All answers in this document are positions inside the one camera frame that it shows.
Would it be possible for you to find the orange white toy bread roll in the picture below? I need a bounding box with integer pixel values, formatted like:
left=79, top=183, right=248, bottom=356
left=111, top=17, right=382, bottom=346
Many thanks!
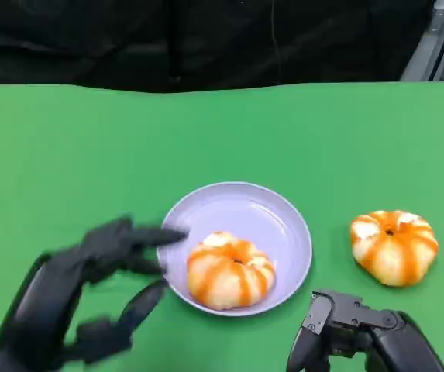
left=349, top=210, right=439, bottom=288
left=186, top=231, right=276, bottom=311

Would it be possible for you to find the black backdrop cloth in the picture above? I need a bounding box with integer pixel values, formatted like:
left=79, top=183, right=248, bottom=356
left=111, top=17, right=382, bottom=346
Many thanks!
left=0, top=0, right=435, bottom=94

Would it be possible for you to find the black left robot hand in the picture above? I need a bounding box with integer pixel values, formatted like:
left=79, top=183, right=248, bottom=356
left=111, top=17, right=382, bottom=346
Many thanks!
left=0, top=215, right=190, bottom=372

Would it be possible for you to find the green table cloth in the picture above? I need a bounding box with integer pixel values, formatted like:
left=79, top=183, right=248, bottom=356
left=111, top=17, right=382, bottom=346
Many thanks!
left=0, top=81, right=444, bottom=372

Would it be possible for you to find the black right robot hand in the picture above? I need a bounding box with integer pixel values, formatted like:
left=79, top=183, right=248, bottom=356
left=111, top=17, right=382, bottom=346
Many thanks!
left=286, top=289, right=444, bottom=372

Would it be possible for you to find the aluminium frame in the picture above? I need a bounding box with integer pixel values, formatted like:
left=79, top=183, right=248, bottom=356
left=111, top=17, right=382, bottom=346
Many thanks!
left=401, top=0, right=444, bottom=82

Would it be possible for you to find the lilac plate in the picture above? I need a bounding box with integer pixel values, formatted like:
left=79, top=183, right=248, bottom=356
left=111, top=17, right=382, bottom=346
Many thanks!
left=155, top=181, right=313, bottom=318

